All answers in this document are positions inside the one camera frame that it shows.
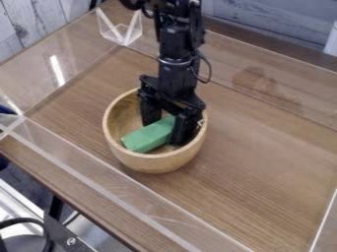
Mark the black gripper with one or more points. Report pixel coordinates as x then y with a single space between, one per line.
170 92

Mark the green rectangular block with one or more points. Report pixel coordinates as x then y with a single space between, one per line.
150 137

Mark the brown wooden bowl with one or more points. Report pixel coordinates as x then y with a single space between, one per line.
120 120

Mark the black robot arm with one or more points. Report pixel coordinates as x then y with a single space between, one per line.
178 24

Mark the black table leg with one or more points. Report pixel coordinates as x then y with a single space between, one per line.
55 208

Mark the clear acrylic corner bracket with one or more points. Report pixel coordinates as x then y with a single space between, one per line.
120 33

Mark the clear acrylic barrier wall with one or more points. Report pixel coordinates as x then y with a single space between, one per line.
250 195

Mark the black metal bracket with screw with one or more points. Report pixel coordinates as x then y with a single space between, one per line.
64 240

